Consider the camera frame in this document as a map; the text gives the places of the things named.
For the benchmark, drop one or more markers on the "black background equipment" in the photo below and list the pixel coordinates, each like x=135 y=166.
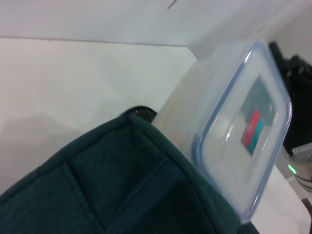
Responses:
x=299 y=80

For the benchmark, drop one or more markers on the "clear food container blue seal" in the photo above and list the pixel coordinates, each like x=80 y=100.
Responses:
x=231 y=158

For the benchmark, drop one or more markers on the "dark teal insulated lunch bag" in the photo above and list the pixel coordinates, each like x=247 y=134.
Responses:
x=73 y=182

